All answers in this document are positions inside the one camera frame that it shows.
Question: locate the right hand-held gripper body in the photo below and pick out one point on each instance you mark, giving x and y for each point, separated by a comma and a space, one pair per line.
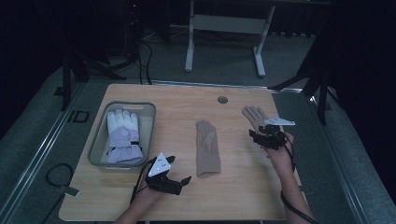
274, 137

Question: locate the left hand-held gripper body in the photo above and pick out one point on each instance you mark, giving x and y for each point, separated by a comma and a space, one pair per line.
159, 166

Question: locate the beige glove with dark dot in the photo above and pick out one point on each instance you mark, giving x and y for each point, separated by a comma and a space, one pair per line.
253, 115

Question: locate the plain beige glove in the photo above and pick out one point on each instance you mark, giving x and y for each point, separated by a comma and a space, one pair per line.
207, 149

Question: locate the lavender glove white back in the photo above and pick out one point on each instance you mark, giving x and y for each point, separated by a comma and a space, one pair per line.
123, 137

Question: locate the grey plastic bin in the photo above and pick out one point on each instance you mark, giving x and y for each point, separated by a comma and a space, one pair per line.
99, 140

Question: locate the person's right hand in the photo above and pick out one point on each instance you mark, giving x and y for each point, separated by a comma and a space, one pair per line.
281, 155

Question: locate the person's left hand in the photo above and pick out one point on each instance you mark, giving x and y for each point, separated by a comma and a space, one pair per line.
148, 196

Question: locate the grey round table grommet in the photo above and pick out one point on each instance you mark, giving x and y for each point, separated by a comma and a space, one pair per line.
222, 100

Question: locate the black metal stand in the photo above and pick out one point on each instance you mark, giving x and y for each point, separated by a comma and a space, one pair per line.
66, 84
322, 93

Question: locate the grey tape piece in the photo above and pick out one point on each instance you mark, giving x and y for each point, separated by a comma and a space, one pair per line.
68, 190

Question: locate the dark equipment rack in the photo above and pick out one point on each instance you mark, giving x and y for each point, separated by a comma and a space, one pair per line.
134, 28

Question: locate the white desk frame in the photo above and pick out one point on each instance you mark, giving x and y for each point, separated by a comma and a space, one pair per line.
229, 24

